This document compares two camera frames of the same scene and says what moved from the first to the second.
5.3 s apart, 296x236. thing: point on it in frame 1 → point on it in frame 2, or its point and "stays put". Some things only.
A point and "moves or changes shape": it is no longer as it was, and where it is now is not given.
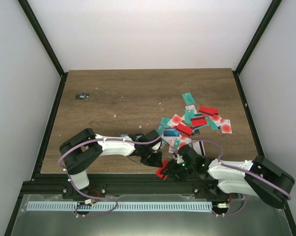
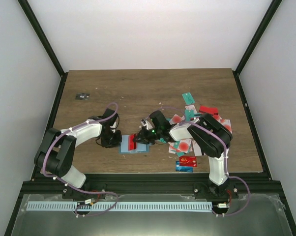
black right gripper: [173, 170] → [143, 135]
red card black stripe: [159, 170] moves or changes shape
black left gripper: [155, 163] → [115, 144]
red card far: [211, 111] stays put
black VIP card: [82, 96] stays put
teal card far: [188, 99] stays put
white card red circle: [178, 143] stays put
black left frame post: [27, 10] stays put
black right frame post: [254, 43] stays put
